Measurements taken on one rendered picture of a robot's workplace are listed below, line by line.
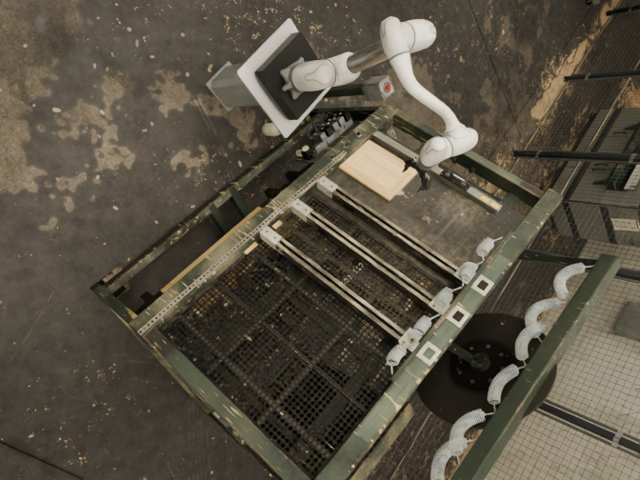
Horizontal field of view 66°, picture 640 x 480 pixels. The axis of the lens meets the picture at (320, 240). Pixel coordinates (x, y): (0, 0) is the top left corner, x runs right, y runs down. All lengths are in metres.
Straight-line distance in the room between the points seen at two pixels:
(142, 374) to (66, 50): 2.17
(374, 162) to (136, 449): 2.66
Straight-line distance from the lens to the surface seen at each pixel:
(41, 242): 3.42
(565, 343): 3.06
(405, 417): 2.76
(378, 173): 3.20
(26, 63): 3.38
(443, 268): 2.81
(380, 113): 3.53
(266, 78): 2.98
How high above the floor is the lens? 3.31
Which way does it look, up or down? 49 degrees down
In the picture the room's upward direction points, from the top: 106 degrees clockwise
